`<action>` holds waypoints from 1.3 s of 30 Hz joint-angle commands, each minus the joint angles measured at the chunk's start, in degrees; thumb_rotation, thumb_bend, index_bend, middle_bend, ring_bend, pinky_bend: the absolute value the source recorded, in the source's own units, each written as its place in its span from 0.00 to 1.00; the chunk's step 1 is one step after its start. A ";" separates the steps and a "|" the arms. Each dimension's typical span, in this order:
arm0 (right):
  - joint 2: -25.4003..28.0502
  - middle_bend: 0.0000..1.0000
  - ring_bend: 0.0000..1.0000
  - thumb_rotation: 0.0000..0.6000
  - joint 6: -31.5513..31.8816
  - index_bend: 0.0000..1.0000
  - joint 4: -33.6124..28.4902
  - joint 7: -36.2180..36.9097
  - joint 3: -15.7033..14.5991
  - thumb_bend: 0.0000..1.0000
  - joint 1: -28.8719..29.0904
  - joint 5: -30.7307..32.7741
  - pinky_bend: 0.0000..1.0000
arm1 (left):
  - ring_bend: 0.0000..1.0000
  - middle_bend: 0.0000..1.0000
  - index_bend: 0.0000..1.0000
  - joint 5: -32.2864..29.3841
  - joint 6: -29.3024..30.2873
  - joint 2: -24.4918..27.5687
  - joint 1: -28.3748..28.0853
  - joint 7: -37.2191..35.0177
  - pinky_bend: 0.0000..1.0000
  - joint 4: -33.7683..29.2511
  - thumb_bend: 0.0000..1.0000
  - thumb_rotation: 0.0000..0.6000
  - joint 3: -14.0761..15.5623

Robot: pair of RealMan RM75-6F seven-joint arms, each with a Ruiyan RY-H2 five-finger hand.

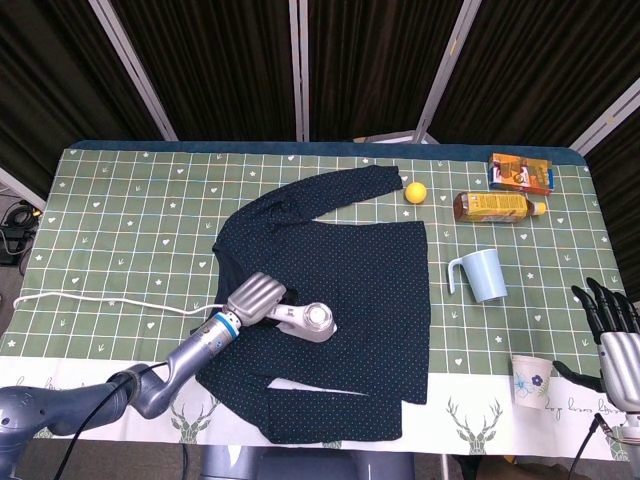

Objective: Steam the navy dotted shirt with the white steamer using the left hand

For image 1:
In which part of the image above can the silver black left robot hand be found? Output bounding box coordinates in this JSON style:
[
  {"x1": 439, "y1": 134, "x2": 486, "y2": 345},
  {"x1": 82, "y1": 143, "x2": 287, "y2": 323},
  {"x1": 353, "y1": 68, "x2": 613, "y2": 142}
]
[{"x1": 226, "y1": 271, "x2": 302, "y2": 330}]

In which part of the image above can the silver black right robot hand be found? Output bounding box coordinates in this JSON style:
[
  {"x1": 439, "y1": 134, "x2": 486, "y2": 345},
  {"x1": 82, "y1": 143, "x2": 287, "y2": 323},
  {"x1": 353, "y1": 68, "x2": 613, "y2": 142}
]
[{"x1": 551, "y1": 276, "x2": 640, "y2": 415}]

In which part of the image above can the white handheld steam iron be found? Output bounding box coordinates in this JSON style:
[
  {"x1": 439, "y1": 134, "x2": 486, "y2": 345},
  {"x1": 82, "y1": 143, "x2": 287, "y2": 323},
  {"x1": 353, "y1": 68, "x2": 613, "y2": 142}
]
[{"x1": 268, "y1": 300, "x2": 340, "y2": 345}]

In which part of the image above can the white power cord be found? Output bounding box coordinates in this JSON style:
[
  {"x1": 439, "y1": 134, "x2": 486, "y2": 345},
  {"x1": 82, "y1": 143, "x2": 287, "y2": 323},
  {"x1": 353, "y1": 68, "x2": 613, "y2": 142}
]
[{"x1": 13, "y1": 291, "x2": 227, "y2": 318}]

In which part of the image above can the dark blue dotted shirt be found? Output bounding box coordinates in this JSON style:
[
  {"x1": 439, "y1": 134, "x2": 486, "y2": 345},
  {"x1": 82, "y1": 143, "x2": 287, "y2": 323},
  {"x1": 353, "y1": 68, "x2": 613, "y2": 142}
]
[{"x1": 192, "y1": 165, "x2": 432, "y2": 446}]

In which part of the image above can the flower print paper cup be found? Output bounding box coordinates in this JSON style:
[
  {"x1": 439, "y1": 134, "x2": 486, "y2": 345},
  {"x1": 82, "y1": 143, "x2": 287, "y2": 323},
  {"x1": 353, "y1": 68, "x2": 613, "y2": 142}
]
[{"x1": 510, "y1": 353, "x2": 554, "y2": 411}]

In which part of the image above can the light blue plastic mug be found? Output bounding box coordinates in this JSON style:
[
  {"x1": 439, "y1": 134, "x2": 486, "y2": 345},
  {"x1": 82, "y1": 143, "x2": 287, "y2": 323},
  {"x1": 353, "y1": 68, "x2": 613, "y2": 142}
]
[{"x1": 446, "y1": 247, "x2": 509, "y2": 305}]

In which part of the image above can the green grid pattern tablecloth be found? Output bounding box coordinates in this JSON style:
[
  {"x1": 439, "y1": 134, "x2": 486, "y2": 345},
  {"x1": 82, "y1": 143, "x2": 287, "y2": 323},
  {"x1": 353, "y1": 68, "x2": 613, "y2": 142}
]
[{"x1": 0, "y1": 141, "x2": 640, "y2": 447}]

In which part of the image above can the grey robot torso base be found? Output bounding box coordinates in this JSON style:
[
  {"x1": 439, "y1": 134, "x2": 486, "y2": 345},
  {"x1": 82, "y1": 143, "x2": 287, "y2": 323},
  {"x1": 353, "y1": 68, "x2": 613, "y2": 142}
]
[{"x1": 199, "y1": 443, "x2": 417, "y2": 480}]

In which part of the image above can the yellow ball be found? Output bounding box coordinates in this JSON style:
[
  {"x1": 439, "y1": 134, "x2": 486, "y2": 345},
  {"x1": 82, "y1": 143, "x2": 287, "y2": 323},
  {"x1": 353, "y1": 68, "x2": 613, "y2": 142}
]
[{"x1": 404, "y1": 181, "x2": 430, "y2": 206}]

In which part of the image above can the brown tea bottle yellow label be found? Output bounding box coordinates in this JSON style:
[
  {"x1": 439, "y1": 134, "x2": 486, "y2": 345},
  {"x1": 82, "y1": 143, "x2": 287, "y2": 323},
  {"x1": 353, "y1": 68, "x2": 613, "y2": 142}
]
[{"x1": 452, "y1": 190, "x2": 549, "y2": 225}]

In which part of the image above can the grey box behind table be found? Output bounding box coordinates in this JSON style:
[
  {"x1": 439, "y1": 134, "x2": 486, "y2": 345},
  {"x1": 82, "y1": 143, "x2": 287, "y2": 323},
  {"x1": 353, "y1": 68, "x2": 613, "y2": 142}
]
[{"x1": 351, "y1": 130, "x2": 442, "y2": 146}]

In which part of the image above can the orange snack carton box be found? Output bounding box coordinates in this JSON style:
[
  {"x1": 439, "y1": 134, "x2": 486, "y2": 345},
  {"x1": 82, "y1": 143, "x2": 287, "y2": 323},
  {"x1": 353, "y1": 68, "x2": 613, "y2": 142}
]
[{"x1": 487, "y1": 152, "x2": 556, "y2": 196}]

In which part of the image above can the dark brown pleated curtain panel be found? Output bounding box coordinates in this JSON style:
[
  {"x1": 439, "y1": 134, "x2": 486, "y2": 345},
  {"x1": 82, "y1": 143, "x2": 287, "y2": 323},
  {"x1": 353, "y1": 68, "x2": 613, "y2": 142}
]
[
  {"x1": 0, "y1": 0, "x2": 166, "y2": 187},
  {"x1": 110, "y1": 0, "x2": 302, "y2": 143},
  {"x1": 305, "y1": 0, "x2": 467, "y2": 143},
  {"x1": 432, "y1": 0, "x2": 640, "y2": 148}
]

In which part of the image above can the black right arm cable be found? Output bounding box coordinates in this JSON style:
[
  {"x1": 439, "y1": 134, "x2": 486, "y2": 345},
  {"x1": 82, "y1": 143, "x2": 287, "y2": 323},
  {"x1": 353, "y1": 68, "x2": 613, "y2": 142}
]
[{"x1": 569, "y1": 412, "x2": 632, "y2": 480}]

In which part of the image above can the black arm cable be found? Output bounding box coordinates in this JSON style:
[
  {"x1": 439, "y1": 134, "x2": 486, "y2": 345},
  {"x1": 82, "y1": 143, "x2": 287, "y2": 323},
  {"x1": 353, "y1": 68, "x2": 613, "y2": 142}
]
[
  {"x1": 51, "y1": 361, "x2": 170, "y2": 480},
  {"x1": 569, "y1": 412, "x2": 632, "y2": 480}
]

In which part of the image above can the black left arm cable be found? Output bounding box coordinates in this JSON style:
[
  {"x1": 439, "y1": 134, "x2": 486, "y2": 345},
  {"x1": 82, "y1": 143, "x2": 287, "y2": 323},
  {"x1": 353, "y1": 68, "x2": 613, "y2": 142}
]
[{"x1": 51, "y1": 361, "x2": 170, "y2": 480}]

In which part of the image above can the white screen frame post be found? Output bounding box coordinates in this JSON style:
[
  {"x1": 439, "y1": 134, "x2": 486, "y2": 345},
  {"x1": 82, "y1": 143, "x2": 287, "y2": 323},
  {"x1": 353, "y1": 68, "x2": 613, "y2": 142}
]
[
  {"x1": 414, "y1": 0, "x2": 482, "y2": 143},
  {"x1": 288, "y1": 0, "x2": 311, "y2": 142},
  {"x1": 88, "y1": 0, "x2": 180, "y2": 142},
  {"x1": 569, "y1": 74, "x2": 640, "y2": 157}
]

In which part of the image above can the black floor cable bundle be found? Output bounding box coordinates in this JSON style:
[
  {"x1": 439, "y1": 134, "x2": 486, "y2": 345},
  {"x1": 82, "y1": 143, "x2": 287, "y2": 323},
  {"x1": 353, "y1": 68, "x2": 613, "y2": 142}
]
[{"x1": 0, "y1": 198, "x2": 40, "y2": 267}]

